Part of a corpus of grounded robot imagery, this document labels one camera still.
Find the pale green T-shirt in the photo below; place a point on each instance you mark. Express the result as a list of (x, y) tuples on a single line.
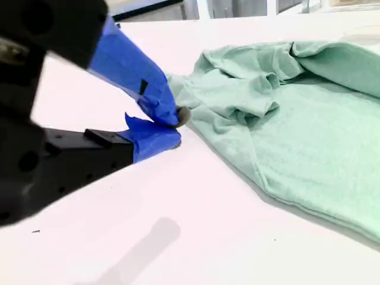
[(311, 142)]

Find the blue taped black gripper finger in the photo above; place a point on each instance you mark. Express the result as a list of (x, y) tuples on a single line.
[(124, 59), (89, 154)]

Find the black bar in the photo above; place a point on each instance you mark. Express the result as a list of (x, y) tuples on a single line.
[(142, 9)]

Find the white frame post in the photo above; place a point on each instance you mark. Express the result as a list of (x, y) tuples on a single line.
[(205, 9)]

